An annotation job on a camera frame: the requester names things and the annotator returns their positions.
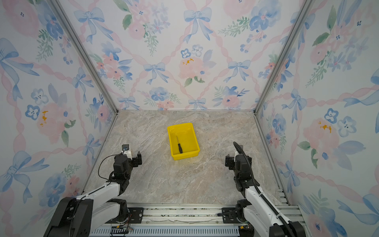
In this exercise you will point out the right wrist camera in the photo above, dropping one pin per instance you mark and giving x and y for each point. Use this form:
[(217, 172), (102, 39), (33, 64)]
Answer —
[(239, 152)]

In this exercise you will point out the aluminium corner post right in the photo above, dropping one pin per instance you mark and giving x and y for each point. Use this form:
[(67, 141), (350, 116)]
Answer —
[(295, 31)]

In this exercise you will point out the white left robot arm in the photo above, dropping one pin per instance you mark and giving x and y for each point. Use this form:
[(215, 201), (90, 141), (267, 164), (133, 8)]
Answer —
[(82, 215)]

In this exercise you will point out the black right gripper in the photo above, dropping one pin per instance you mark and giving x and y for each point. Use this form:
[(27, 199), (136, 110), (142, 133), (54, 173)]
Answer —
[(230, 162)]

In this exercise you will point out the yellow plastic bin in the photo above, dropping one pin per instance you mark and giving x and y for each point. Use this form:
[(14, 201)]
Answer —
[(187, 138)]

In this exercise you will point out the aluminium corner post left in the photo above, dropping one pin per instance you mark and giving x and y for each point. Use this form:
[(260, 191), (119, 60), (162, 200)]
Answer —
[(84, 56)]

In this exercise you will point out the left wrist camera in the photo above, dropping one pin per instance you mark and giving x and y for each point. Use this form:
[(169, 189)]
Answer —
[(126, 152)]

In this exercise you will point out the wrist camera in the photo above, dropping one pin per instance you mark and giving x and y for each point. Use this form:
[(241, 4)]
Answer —
[(239, 152), (126, 152)]

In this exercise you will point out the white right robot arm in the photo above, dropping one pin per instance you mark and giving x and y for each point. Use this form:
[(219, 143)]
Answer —
[(255, 211)]

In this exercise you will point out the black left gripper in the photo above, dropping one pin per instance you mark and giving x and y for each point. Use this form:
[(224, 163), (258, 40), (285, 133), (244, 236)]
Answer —
[(136, 162)]

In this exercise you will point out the black handled screwdriver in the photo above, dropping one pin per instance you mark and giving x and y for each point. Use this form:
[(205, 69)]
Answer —
[(179, 145)]

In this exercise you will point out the aluminium corner post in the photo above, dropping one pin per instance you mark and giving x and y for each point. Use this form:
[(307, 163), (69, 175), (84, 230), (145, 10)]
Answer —
[(295, 31), (84, 56)]

